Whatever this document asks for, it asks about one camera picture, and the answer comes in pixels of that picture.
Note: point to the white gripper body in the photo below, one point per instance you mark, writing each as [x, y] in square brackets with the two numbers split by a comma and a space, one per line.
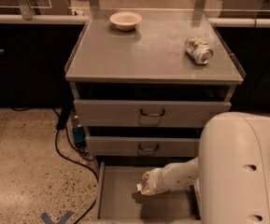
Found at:
[155, 180]

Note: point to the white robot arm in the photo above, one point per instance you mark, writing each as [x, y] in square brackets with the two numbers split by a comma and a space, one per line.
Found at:
[232, 170]

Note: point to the bottom grey drawer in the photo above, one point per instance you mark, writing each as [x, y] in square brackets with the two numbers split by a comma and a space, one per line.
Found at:
[118, 201]

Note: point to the grey drawer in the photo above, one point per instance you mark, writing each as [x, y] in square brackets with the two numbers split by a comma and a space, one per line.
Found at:
[118, 201]
[173, 114]
[143, 146]

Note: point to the middle grey drawer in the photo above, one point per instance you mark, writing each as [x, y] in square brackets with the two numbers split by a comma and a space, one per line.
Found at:
[143, 146]

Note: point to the top grey drawer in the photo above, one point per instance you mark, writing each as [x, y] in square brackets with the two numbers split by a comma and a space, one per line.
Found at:
[173, 114]

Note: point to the grey drawer cabinet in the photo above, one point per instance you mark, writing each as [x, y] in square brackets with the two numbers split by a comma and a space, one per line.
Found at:
[149, 63]

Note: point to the blue power box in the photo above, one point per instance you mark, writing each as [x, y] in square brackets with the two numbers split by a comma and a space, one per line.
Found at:
[79, 137]

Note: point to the crushed soda can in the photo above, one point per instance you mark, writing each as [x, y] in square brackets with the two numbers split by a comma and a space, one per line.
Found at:
[198, 49]

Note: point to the white bowl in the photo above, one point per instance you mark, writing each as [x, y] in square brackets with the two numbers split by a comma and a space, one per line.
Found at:
[125, 21]

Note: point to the white horizontal rail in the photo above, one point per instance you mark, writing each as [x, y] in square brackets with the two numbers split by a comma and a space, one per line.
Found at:
[60, 19]

